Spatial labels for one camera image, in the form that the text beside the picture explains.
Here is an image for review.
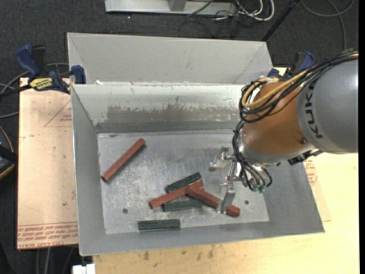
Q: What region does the dark green flat block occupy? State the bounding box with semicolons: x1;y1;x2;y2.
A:
162;199;204;213
165;172;202;194
138;218;181;231

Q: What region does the grey metal bin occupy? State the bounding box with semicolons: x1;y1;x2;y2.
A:
67;32;326;257

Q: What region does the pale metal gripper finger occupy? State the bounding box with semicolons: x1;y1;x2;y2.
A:
216;182;237;215
208;146;230;172

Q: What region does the red-brown flat block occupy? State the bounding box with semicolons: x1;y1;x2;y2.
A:
185;184;241;218
100;138;147;183
148;180;205;210

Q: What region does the brown cardboard board red print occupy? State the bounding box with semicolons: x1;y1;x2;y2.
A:
17;77;332;251

